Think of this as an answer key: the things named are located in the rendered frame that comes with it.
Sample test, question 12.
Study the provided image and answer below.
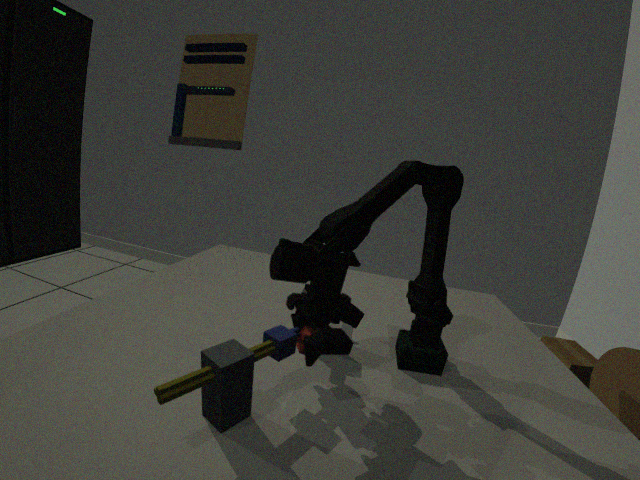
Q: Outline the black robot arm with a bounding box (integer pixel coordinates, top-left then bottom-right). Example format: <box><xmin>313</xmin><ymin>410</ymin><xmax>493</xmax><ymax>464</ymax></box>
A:
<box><xmin>269</xmin><ymin>160</ymin><xmax>464</xmax><ymax>350</ymax></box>

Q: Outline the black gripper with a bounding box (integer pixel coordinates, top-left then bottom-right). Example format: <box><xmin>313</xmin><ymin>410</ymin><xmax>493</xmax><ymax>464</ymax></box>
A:
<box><xmin>286</xmin><ymin>281</ymin><xmax>353</xmax><ymax>367</ymax></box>

